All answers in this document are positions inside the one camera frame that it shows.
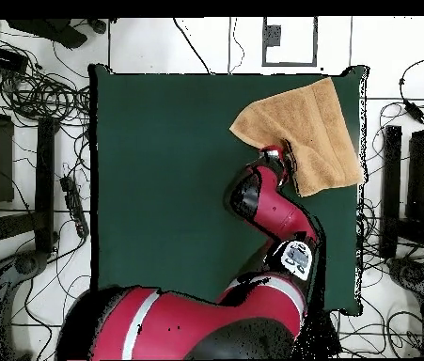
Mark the black rolling chair base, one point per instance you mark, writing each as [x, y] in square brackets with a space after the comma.
[61, 34]

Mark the grey square frame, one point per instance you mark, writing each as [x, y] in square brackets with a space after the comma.
[289, 64]

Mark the black metal frame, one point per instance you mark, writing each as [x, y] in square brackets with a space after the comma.
[44, 180]

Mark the grey chair base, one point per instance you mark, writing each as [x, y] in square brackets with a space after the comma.
[4, 301]

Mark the black metal bar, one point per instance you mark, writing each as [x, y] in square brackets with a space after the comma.
[391, 188]

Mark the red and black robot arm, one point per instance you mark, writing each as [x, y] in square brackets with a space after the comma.
[215, 327]

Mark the orange terry towel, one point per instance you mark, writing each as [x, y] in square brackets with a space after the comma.
[309, 131]

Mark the dark chair base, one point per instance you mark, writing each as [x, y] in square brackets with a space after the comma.
[411, 274]

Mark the black adapter box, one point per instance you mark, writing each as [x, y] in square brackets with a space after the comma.
[3, 58]

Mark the dark green table cloth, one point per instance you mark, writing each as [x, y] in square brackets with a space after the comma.
[159, 188]

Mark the long black power strip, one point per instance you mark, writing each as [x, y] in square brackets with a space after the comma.
[74, 207]

